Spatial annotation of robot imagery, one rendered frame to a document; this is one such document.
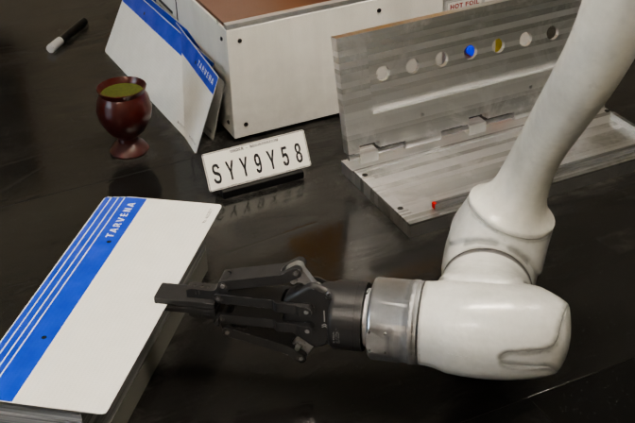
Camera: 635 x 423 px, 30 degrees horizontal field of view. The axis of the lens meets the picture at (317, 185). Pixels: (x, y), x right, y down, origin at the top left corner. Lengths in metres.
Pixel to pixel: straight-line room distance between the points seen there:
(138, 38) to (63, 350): 0.93
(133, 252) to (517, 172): 0.46
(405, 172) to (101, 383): 0.66
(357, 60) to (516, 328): 0.60
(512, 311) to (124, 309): 0.42
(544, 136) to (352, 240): 0.45
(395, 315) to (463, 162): 0.54
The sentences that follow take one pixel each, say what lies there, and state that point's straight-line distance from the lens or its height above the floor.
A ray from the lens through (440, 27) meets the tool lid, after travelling 1.75.
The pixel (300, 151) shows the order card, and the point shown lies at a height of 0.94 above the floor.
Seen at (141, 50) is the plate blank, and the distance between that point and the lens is 2.08.
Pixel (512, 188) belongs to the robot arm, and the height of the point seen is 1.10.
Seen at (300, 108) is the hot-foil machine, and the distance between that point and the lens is 1.87.
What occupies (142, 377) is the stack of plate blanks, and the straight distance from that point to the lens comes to 1.36.
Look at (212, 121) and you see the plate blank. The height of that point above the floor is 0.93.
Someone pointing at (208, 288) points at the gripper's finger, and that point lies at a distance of 1.31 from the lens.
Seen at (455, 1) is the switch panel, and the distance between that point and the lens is 1.94.
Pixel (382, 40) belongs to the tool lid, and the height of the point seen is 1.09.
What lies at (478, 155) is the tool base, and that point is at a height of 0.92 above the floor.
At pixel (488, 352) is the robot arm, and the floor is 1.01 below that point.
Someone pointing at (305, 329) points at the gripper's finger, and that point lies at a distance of 1.29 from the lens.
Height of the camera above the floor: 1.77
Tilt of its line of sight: 30 degrees down
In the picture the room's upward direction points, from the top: 2 degrees counter-clockwise
